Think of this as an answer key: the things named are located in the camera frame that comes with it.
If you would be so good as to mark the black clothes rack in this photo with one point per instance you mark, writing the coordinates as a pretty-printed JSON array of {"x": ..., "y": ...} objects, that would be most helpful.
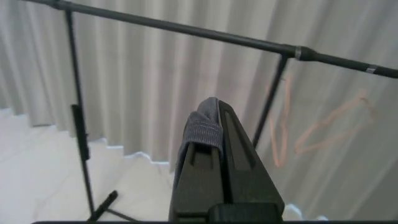
[{"x": 186, "y": 28}]

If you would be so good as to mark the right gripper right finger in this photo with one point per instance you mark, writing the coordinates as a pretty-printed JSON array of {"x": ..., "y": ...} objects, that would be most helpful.
[{"x": 248, "y": 174}]

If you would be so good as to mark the white curtain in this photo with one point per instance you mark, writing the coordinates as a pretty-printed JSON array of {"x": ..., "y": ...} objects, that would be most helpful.
[{"x": 155, "y": 77}]

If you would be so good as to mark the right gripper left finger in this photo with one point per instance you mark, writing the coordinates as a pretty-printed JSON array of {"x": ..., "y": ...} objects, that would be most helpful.
[{"x": 199, "y": 186}]

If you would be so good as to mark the dark grey sleeveless top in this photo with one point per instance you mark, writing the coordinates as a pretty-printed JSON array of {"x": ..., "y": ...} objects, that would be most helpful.
[{"x": 203, "y": 127}]

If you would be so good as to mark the pink clothes hanger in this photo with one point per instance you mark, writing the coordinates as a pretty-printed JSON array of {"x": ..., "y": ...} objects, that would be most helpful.
[
  {"x": 287, "y": 102},
  {"x": 329, "y": 118}
]

